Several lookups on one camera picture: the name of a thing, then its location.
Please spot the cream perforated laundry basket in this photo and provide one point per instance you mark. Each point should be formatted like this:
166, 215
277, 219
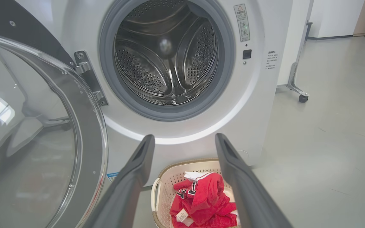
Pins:
166, 186

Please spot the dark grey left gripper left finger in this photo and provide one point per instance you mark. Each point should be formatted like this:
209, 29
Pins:
125, 190

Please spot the blue energy label sticker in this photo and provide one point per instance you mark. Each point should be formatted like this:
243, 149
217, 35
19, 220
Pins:
112, 176

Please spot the grey metal leg with caster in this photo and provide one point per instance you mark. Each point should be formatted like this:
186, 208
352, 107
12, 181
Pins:
293, 76

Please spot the red jersey garment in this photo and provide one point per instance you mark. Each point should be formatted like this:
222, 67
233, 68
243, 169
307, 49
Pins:
204, 202

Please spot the dark round washing machine door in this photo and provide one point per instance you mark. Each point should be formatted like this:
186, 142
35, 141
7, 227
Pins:
43, 126

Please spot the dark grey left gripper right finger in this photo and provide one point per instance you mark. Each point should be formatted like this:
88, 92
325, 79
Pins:
249, 196

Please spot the white washing machine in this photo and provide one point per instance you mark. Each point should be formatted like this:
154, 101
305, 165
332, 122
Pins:
258, 110

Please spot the white warning label sticker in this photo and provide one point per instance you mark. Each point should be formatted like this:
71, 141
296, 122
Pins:
242, 22

